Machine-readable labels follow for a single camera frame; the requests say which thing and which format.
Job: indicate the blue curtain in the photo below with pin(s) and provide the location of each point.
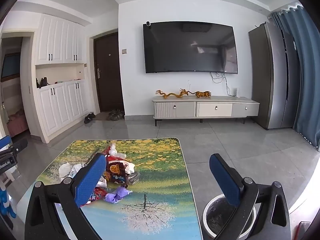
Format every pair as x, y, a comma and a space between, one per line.
307, 80

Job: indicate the grey refrigerator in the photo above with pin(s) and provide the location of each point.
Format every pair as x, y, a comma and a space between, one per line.
275, 80

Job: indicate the grey door mat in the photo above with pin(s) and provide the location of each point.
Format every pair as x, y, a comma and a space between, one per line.
101, 116

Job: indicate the golden dragon figurine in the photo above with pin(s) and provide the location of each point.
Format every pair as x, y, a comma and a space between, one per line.
172, 95

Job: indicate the bedroom window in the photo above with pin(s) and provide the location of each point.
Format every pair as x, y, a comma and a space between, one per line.
10, 66

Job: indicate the white printed wrapper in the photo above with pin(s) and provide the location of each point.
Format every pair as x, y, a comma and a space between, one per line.
75, 172

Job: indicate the white router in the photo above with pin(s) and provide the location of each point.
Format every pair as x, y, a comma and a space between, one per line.
235, 92

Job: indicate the white hallway cabinet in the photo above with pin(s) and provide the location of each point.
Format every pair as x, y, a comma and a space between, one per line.
57, 45

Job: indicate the black sandals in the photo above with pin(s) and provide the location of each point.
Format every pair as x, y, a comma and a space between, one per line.
88, 117

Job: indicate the plastic bin liner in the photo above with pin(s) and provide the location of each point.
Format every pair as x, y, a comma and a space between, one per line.
217, 217

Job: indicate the grey plastic bag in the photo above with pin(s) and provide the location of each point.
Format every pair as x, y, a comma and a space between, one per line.
132, 177

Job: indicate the black wall television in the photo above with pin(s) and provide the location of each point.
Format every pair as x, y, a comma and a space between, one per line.
190, 47

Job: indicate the black handbag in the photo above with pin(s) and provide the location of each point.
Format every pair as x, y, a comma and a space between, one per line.
43, 82

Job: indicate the small red wrapper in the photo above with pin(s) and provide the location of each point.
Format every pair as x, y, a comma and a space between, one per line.
98, 193

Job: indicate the dark brown door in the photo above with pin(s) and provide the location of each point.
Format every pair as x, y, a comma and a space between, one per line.
110, 80

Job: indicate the purple wrapper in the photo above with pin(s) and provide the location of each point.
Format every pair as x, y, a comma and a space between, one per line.
115, 195

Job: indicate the pink bed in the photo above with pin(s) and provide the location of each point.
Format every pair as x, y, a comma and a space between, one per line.
17, 123

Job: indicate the landscape print glass table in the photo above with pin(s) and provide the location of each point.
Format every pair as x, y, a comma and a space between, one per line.
155, 180

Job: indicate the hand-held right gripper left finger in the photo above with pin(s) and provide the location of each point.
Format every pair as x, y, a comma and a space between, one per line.
90, 177

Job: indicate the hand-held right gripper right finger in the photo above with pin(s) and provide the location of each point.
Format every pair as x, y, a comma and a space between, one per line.
225, 180

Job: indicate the green shoes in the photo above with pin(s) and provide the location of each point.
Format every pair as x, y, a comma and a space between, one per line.
116, 115

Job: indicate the golden tiger figurine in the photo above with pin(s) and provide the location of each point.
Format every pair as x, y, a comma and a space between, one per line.
203, 94

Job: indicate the white round trash bin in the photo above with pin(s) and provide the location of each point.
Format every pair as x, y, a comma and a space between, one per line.
204, 220

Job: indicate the white television cabinet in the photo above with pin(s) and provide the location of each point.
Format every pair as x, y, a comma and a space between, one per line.
215, 108

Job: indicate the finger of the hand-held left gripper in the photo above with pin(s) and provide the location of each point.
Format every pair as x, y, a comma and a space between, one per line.
19, 145

